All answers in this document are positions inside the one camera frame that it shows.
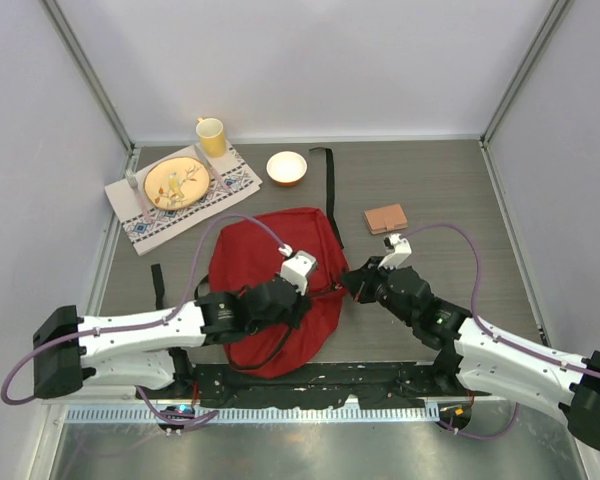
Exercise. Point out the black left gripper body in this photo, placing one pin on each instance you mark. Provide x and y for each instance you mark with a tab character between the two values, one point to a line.
291	317

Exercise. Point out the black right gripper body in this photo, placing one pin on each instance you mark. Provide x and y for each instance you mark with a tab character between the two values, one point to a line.
382	289

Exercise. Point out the red student backpack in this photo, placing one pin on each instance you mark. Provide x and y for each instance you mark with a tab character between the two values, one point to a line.
275	332

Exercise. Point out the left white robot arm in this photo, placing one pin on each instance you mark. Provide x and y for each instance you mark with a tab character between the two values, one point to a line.
129	350

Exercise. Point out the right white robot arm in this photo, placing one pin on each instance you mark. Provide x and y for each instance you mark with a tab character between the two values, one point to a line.
483	358

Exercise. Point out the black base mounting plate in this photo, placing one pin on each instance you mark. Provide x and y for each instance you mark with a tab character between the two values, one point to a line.
376	385

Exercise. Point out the orange white bowl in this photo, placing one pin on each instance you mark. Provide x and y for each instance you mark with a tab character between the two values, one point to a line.
286	168

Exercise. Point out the patterned cloth placemat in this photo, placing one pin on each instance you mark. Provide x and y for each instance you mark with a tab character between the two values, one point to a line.
237	174

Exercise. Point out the yellow bird plate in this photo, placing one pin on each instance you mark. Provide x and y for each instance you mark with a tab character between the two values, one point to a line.
177	183

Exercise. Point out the yellow mug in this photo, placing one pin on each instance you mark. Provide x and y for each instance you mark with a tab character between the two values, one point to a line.
211	135

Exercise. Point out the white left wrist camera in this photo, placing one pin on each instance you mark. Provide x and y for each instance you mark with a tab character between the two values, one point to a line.
297	268

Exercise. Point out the pink handled knife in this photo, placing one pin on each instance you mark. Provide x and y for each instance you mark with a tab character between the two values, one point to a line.
216	175

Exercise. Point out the pink handled fork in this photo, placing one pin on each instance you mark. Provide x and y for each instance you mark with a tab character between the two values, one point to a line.
134	185

